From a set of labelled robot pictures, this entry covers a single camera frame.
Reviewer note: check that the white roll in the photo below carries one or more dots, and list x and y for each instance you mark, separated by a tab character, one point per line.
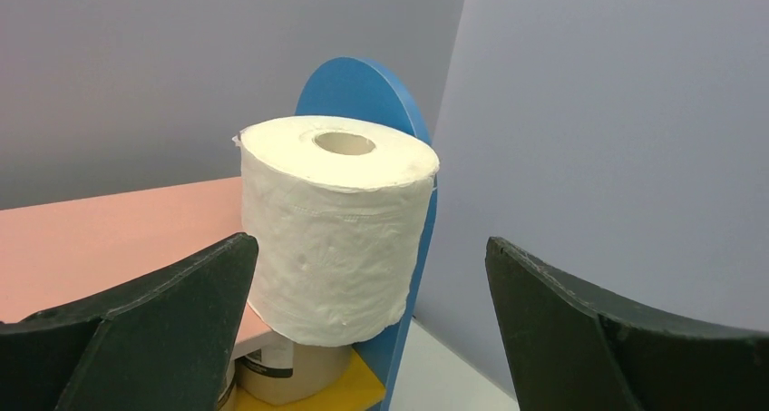
338	207

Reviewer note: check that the blue shelf with coloured boards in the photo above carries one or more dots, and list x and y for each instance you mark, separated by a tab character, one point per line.
56	253

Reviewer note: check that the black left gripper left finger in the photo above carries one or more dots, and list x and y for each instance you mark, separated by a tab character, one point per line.
162	341

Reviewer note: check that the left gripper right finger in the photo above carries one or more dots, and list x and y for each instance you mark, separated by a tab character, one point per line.
572	345

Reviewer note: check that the brown paper roll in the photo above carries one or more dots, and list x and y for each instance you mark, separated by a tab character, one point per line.
228	392
285	372

